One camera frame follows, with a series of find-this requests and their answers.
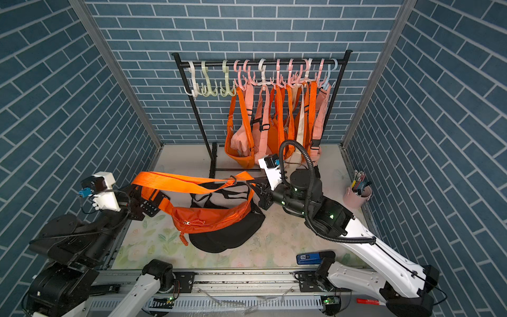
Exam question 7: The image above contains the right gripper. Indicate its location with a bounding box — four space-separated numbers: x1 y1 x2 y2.
249 175 312 217

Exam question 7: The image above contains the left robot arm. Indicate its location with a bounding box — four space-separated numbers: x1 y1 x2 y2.
21 178 170 316

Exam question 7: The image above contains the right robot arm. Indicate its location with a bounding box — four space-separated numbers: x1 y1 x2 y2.
248 140 440 316

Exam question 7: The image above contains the green plastic hook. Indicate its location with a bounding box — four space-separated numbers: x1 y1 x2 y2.
219 60 236 97
201 61 218 97

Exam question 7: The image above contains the white plastic hook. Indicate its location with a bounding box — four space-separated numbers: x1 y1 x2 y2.
186 61 201 98

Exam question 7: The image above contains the black calculator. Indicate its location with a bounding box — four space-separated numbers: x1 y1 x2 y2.
140 199 163 217

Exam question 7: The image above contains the blue black stapler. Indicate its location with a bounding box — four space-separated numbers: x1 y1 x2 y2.
296 250 336 265

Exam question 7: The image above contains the pink pen cup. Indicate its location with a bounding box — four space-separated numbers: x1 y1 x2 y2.
343 170 372 209

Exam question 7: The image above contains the red white marker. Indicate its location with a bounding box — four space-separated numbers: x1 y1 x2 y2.
356 299 383 306

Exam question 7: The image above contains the black clothes rack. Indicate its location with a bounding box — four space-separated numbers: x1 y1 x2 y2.
172 50 353 178

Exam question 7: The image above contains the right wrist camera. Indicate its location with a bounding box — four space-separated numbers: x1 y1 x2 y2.
258 154 282 191

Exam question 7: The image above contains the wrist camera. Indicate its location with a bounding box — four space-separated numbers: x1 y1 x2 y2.
258 154 282 191
78 172 121 212

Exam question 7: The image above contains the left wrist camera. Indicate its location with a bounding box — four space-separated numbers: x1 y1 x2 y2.
78 172 121 212

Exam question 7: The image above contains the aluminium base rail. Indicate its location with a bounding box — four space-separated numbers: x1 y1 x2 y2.
71 266 419 317

